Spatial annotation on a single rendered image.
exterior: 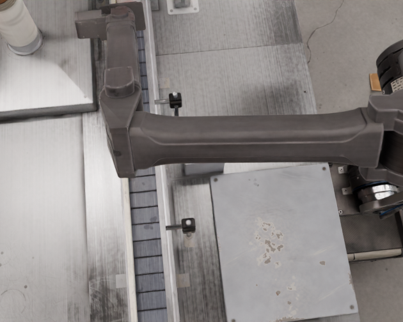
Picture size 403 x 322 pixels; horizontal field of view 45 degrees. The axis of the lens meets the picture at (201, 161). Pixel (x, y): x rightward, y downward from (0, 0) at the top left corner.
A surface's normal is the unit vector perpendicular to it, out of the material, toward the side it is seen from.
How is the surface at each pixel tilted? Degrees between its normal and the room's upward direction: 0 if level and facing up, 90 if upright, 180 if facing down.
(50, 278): 0
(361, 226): 0
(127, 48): 38
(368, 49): 0
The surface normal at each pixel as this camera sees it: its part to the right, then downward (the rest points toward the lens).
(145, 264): 0.02, -0.32
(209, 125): -0.06, -0.80
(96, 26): 0.07, 0.55
